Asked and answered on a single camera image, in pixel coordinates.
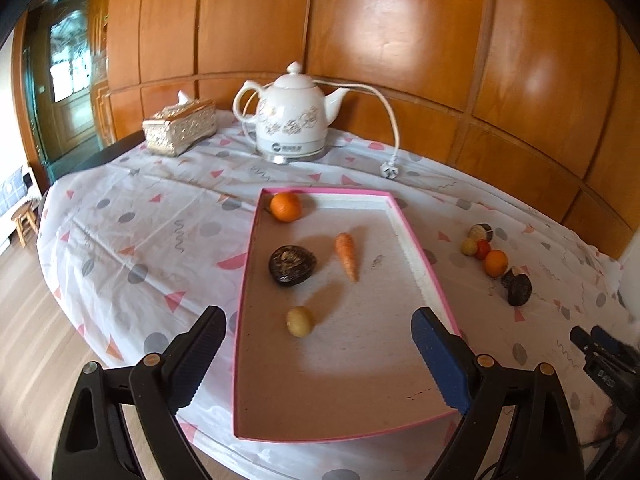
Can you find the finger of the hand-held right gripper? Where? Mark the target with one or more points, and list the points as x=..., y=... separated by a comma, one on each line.
x=583, y=341
x=611, y=344

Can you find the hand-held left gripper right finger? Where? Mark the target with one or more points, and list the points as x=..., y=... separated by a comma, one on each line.
x=442, y=360

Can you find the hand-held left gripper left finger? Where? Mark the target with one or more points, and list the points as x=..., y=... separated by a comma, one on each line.
x=192, y=365

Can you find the dark round fruit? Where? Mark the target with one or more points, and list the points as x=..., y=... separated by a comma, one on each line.
x=517, y=291
x=291, y=266

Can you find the pink cardboard tray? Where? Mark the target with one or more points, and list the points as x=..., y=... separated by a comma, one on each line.
x=360, y=350

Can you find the small orange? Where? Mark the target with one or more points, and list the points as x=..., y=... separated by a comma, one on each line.
x=495, y=264

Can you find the small tan potato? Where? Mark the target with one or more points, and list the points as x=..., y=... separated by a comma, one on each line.
x=300, y=321

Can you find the small yellow round fruit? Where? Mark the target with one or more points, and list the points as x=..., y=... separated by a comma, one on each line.
x=468, y=246

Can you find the small red fruit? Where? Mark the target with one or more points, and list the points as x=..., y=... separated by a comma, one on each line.
x=483, y=250

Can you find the small carrot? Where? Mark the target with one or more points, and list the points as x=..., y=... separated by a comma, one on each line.
x=346, y=255

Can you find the large orange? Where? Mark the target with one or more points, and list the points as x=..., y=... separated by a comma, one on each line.
x=286, y=206

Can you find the white patterned tablecloth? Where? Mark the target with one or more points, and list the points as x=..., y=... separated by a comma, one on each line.
x=150, y=220

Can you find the small wooden stool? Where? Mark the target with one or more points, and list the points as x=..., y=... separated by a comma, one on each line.
x=22, y=215

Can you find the cream ornate tissue box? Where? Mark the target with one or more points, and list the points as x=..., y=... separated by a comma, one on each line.
x=177, y=127

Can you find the white checked cloth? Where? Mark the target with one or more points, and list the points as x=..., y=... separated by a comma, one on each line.
x=10, y=187

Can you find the white ceramic electric kettle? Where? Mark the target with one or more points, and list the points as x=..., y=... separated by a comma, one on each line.
x=290, y=120

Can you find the green glass door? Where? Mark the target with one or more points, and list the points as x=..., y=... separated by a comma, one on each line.
x=65, y=60

